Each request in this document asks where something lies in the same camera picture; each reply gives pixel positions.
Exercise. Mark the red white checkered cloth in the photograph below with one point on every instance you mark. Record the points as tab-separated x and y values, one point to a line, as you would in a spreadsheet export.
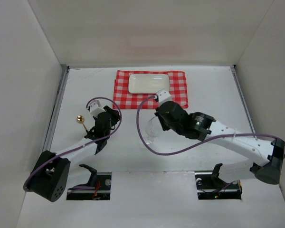
126	100

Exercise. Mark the left aluminium table rail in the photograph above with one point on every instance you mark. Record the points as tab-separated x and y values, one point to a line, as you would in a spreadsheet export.
56	108

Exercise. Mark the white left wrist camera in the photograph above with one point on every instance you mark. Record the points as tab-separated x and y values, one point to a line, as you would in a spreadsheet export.
94	107

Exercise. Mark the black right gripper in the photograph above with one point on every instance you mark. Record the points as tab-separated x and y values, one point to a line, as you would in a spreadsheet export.
162	118

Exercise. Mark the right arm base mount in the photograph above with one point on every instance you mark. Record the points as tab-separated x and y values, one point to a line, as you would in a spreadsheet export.
211	187

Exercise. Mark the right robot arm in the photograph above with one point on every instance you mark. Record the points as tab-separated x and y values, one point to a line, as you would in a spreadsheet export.
205	128

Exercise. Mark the clear wine glass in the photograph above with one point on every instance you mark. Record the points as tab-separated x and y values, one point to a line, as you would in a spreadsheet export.
152	130

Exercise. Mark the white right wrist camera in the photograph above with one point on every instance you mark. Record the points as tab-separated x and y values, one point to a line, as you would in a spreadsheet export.
162	96

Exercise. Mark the white rectangular plate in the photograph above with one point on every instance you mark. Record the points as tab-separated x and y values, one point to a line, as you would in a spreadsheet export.
148	83

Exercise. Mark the gold spoon black handle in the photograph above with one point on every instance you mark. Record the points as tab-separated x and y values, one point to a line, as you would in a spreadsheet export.
80	119

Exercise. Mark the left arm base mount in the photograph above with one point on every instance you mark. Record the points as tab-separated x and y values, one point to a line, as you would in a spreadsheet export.
97	188

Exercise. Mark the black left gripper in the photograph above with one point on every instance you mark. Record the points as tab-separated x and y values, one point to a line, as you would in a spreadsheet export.
92	132

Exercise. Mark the aluminium table rail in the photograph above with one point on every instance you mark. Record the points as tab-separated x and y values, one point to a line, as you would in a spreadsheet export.
249	114
56	108

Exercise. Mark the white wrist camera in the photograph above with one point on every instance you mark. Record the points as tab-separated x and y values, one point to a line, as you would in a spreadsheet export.
94	107
162	96

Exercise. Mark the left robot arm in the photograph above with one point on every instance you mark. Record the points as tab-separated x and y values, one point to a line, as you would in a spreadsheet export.
48	178

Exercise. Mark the right aluminium table rail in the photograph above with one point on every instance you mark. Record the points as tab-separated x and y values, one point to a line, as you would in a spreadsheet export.
249	114

